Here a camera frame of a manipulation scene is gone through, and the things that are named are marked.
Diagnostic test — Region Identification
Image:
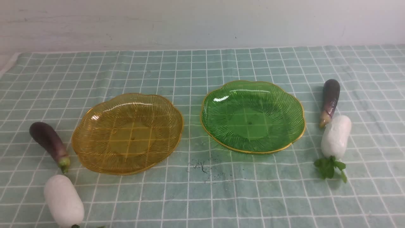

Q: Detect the purple eggplant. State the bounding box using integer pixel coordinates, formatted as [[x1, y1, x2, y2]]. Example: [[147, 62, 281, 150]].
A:
[[319, 79, 340, 128], [29, 122, 71, 174]]

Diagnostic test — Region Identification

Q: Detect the yellow transparent plastic plate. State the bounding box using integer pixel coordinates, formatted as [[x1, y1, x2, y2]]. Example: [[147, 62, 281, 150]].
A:
[[72, 93, 184, 175]]

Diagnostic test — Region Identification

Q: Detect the green transparent plastic plate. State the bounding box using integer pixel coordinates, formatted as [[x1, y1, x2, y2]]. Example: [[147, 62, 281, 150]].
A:
[[200, 80, 306, 154]]

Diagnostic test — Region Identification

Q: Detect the green checkered tablecloth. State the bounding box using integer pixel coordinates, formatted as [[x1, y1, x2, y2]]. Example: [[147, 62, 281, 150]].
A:
[[0, 45, 405, 228]]

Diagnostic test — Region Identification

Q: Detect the white radish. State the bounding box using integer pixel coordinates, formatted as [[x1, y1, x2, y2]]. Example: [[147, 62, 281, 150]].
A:
[[44, 174, 85, 228], [314, 115, 352, 183]]

